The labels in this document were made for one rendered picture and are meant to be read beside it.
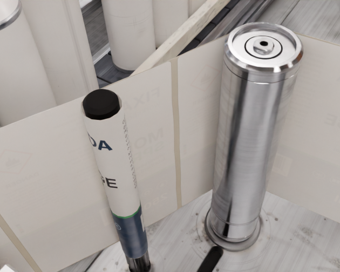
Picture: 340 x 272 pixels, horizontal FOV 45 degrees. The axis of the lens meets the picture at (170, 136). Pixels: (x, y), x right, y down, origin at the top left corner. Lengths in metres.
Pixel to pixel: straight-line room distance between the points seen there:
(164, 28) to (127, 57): 0.05
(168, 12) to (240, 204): 0.25
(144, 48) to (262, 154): 0.25
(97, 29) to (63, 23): 0.30
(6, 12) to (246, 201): 0.20
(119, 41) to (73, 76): 0.10
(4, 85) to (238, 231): 0.20
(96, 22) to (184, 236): 0.39
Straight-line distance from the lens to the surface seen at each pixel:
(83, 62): 0.36
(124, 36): 0.44
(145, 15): 0.43
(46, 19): 0.33
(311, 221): 0.37
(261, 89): 0.20
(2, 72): 0.31
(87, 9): 0.44
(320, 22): 0.56
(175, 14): 0.47
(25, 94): 0.33
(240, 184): 0.26
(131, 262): 0.31
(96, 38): 0.62
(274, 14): 0.65
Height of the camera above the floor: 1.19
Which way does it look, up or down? 51 degrees down
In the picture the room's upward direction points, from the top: 3 degrees counter-clockwise
